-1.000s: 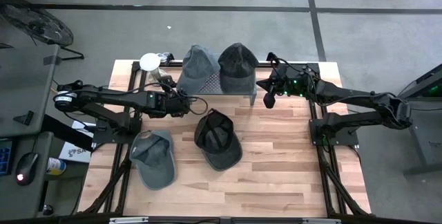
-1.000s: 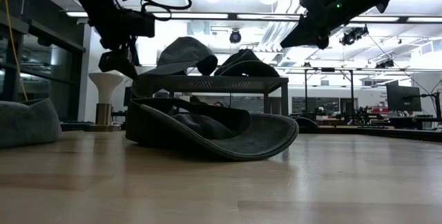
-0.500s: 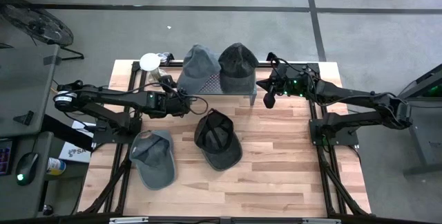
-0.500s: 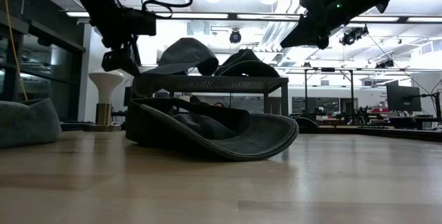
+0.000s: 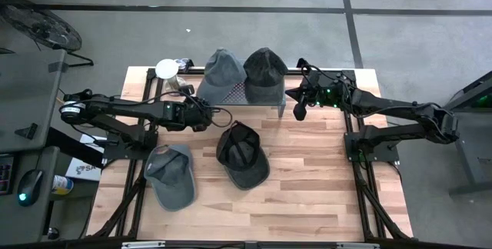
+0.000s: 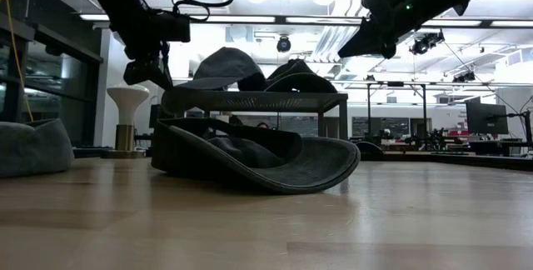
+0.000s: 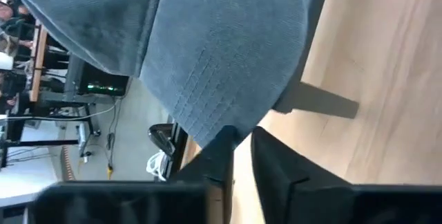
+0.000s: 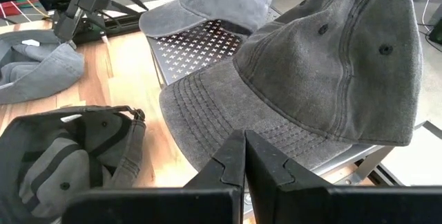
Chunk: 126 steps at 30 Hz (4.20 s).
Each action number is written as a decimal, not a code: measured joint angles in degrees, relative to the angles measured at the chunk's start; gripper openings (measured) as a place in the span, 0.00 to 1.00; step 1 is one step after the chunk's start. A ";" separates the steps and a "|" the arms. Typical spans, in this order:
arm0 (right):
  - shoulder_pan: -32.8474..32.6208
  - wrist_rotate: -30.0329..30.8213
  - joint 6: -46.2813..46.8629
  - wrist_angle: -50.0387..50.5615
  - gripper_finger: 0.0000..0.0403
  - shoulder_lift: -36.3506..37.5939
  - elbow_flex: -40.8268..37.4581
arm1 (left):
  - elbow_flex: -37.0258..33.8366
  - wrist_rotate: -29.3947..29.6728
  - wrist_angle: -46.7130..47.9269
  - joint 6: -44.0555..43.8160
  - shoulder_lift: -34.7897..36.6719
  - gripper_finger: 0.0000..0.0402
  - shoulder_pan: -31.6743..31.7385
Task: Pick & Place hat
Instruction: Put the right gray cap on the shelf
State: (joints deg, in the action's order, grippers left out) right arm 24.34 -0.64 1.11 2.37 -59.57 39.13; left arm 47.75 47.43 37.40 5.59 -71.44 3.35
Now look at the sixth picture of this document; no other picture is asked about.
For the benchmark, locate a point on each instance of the blue-grey baseball cap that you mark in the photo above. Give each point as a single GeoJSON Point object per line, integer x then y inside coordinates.
{"type": "Point", "coordinates": [227, 68]}

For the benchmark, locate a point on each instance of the grey perforated metal rack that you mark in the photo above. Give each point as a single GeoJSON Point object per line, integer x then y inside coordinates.
{"type": "Point", "coordinates": [266, 101]}

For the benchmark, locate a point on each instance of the black metal gantry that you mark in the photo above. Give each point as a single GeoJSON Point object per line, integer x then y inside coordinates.
{"type": "Point", "coordinates": [395, 83]}

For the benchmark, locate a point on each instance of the black arched object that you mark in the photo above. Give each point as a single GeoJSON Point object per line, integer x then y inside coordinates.
{"type": "Point", "coordinates": [368, 147]}

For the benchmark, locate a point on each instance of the black monitor on arm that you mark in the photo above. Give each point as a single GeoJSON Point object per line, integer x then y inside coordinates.
{"type": "Point", "coordinates": [486, 118]}

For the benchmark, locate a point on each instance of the black aluminium table frame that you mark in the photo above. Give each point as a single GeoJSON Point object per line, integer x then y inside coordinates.
{"type": "Point", "coordinates": [458, 159]}

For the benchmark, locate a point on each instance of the dark background table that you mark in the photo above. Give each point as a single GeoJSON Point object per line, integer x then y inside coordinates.
{"type": "Point", "coordinates": [499, 147]}

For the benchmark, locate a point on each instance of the person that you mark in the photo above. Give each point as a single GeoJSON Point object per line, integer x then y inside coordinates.
{"type": "Point", "coordinates": [235, 120]}
{"type": "Point", "coordinates": [262, 125]}

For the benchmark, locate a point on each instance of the black baseball cap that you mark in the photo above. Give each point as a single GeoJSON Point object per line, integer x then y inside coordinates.
{"type": "Point", "coordinates": [250, 166]}

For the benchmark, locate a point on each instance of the black ceiling spotlight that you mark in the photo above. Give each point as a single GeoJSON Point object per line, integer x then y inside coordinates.
{"type": "Point", "coordinates": [284, 44]}

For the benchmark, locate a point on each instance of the light grey baseball cap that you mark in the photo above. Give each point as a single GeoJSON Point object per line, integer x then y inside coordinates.
{"type": "Point", "coordinates": [33, 149]}

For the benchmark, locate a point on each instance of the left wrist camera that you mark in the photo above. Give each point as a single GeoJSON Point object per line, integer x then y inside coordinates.
{"type": "Point", "coordinates": [177, 26]}

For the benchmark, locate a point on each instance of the white mushroom-shaped stand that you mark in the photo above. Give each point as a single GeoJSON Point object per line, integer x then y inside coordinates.
{"type": "Point", "coordinates": [127, 103]}

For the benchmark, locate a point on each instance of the black spotlight cluster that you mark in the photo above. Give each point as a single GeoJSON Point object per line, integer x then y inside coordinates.
{"type": "Point", "coordinates": [426, 43]}
{"type": "Point", "coordinates": [464, 77]}

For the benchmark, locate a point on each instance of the background robot arms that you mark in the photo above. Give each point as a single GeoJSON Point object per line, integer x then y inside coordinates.
{"type": "Point", "coordinates": [433, 138]}

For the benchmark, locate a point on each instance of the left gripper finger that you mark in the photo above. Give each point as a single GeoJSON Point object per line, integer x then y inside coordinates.
{"type": "Point", "coordinates": [141, 72]}
{"type": "Point", "coordinates": [165, 74]}

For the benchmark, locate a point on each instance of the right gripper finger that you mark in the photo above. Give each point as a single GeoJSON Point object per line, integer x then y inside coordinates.
{"type": "Point", "coordinates": [362, 41]}
{"type": "Point", "coordinates": [388, 50]}

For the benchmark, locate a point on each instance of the black computer monitor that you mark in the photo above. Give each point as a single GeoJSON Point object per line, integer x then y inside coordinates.
{"type": "Point", "coordinates": [155, 113]}

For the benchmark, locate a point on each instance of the long linear ceiling light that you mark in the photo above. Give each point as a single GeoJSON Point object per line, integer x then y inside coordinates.
{"type": "Point", "coordinates": [250, 18]}

